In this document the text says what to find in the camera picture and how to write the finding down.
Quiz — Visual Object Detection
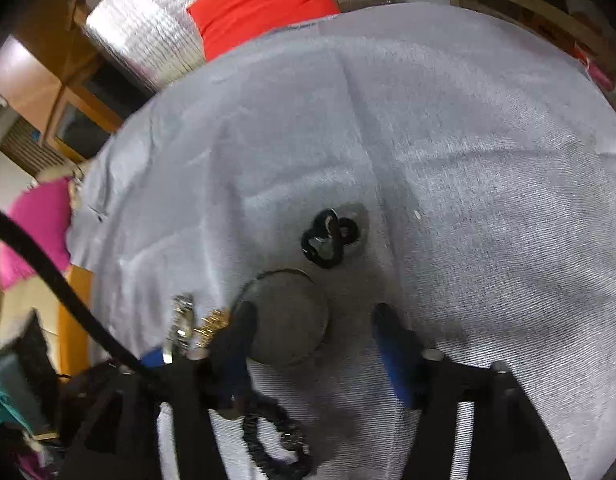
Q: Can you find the wooden stair railing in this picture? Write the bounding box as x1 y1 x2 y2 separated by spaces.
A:
458 0 609 61

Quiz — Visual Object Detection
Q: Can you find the pink cushion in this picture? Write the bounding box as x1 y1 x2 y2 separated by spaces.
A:
0 177 74 291

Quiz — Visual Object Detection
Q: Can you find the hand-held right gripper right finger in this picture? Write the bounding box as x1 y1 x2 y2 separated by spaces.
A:
372 303 571 480

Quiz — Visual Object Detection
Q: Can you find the black cable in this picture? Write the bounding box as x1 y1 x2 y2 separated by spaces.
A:
0 202 154 378

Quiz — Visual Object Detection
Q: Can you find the black beaded bracelet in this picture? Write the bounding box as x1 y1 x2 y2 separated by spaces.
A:
242 395 314 480

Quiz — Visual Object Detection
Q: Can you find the red cloth patch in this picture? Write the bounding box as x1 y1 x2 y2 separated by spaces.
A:
188 0 341 61

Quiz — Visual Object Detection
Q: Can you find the grey blanket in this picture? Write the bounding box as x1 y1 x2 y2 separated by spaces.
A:
68 2 616 480

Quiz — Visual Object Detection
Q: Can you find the silver insulated mat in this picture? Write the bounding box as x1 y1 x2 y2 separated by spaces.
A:
83 0 389 93

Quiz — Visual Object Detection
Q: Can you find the wooden cabinet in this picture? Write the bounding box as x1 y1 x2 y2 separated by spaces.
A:
38 0 154 161

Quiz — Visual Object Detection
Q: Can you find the grey round case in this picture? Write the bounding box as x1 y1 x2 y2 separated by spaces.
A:
233 269 331 367

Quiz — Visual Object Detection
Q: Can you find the small black ring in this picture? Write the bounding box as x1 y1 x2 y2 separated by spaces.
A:
336 216 361 243

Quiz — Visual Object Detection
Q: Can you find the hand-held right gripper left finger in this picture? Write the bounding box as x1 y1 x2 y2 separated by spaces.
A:
58 302 261 480

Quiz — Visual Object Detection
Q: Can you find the large black ring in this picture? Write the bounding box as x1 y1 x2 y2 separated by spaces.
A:
300 208 349 270

